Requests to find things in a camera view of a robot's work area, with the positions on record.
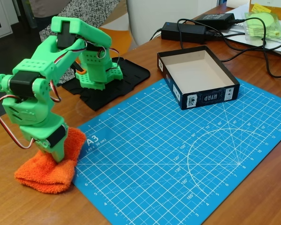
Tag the black plastic base plate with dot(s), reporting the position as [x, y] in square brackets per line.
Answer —
[128, 72]

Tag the black and orange table clamp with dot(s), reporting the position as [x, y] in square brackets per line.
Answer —
[80, 71]

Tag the white door frame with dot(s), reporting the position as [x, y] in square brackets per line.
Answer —
[4, 28]

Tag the white paper sheets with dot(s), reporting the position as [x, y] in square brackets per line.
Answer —
[238, 14]

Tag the orange terry cloth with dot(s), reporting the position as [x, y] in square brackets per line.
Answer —
[44, 175]

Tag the green gripper black servo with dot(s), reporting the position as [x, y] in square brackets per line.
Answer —
[44, 133]

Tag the black power adapter blue dot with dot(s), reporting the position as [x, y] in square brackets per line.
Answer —
[182, 32]

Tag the person in speckled grey garment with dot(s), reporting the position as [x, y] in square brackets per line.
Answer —
[84, 11]

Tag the green 3D-printed robot arm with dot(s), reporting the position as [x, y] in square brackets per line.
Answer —
[37, 65]

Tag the black power adapter white label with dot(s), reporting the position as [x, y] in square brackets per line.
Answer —
[215, 20]

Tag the blue A3 cutting mat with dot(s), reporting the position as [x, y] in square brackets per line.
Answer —
[154, 164]

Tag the black cardboard game box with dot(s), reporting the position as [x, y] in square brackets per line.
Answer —
[196, 70]

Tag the clear bag with green parts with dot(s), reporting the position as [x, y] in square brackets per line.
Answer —
[269, 25]

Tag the yellow sticky note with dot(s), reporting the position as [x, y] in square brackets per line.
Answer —
[261, 8]

